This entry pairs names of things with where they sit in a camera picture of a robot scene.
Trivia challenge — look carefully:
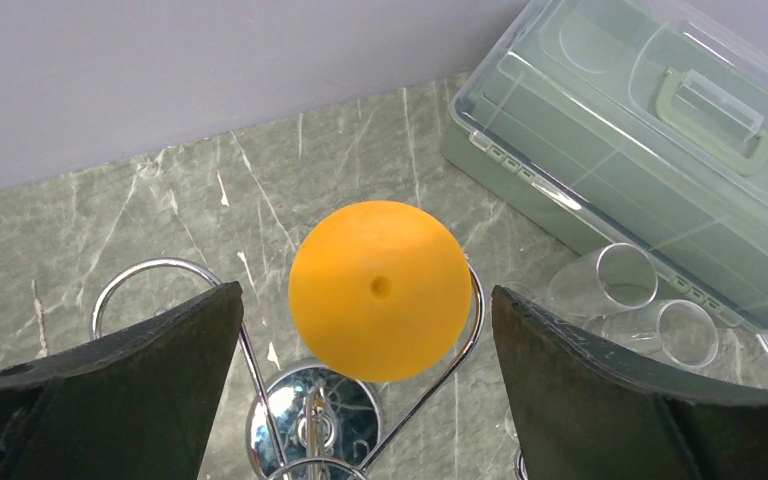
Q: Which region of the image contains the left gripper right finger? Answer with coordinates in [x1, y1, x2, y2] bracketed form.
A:
[492, 286, 768, 479]

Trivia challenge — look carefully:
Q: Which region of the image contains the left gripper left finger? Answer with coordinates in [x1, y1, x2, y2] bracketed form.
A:
[0, 282, 244, 479]

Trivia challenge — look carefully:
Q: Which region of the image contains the orange plastic wine glass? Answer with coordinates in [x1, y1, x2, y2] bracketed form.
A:
[288, 200, 472, 383]

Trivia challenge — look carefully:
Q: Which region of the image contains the chrome wine glass rack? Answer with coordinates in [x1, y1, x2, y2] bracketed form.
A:
[90, 256, 531, 480]

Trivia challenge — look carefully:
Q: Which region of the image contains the clear plastic storage box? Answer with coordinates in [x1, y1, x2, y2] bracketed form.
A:
[441, 1, 768, 333]

